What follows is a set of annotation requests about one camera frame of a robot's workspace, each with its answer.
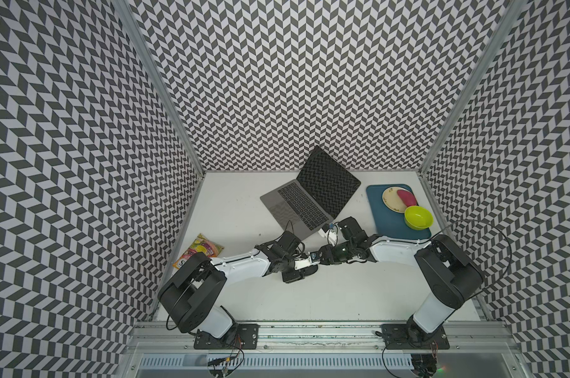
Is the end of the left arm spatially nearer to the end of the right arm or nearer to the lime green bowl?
the end of the right arm

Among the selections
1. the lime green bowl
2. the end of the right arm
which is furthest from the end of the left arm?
the lime green bowl

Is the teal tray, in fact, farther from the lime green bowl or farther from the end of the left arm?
the end of the left arm

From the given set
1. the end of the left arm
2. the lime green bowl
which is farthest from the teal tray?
the end of the left arm
